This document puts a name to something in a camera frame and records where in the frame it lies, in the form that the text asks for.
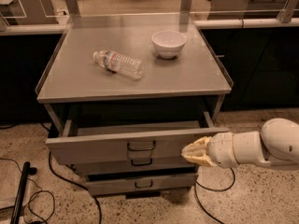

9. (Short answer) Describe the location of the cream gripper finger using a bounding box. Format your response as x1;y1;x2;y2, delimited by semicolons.
181;152;217;167
182;136;211;153

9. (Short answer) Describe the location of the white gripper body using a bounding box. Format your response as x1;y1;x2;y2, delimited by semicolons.
208;132;238;168

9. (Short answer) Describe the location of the grey top drawer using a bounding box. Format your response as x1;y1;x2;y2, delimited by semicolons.
46;114;227;164

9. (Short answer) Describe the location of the grey drawer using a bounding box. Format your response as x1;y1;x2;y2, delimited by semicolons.
86;173;197;196
75;157;197;175
46;114;227;164

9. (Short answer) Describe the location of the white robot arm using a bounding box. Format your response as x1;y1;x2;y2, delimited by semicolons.
181;119;299;171

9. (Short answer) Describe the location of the grey drawer cabinet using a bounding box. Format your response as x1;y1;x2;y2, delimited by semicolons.
37;13;232;196

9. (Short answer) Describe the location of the grey bottom drawer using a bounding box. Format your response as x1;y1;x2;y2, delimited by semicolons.
86;173;197;196

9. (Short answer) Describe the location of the grey middle drawer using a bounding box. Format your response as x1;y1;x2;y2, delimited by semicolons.
75;157;197;175

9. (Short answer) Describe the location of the white ceramic bowl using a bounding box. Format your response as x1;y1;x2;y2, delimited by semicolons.
151;30;187;59

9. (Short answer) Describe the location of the clear plastic water bottle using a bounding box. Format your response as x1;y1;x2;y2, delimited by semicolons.
93;50;144;79

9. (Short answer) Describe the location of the background desk right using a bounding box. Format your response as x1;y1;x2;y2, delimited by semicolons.
208;0;287;20

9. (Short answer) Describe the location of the background desk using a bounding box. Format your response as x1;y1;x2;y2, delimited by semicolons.
0;0;58;25
208;0;287;20

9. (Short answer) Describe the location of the black pole on floor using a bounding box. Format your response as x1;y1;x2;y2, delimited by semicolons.
10;161;33;224

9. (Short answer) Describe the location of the background desk left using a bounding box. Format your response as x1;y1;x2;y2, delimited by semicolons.
0;0;58;25

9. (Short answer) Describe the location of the black floor cable right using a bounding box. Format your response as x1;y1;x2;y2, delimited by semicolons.
193;167;236;224

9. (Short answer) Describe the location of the black floor cable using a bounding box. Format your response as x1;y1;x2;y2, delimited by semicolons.
46;151;103;224
193;167;236;224

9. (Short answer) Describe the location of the black floor cable left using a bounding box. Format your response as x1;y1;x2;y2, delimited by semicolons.
46;151;103;224

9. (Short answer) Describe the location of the thin black cable loop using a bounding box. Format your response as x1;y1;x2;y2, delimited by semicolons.
0;157;56;224

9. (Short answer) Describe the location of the left metal post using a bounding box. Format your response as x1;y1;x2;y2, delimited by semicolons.
65;0;80;16

